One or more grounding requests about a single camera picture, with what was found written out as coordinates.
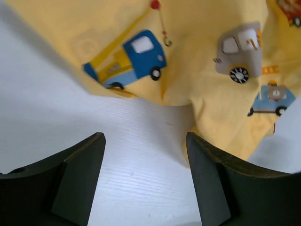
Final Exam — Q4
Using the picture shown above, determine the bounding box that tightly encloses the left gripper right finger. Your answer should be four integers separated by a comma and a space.
186, 132, 301, 226

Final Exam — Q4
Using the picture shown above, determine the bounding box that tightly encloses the yellow vehicle-print cloth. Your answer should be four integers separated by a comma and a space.
7, 0, 301, 160

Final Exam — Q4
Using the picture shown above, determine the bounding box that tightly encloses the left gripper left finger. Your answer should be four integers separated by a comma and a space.
0, 132, 106, 226

